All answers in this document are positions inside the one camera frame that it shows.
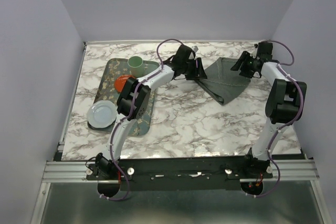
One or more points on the pale green cup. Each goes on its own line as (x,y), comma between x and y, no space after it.
(136,66)

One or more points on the grey cloth napkin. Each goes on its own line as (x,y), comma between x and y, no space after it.
(222,84)

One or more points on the aluminium frame rail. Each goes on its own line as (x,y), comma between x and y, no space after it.
(65,172)

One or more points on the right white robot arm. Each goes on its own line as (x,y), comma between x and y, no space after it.
(284,105)

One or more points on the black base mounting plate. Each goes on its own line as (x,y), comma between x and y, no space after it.
(193,173)

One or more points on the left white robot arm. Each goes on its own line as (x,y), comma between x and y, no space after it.
(134,98)

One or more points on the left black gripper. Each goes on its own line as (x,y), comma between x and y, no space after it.
(198,73)

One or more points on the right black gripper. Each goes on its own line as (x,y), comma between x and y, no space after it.
(244,56)

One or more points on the white scalloped plate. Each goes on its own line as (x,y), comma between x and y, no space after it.
(102,114)

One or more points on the red saucer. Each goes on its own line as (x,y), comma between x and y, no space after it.
(120,82)

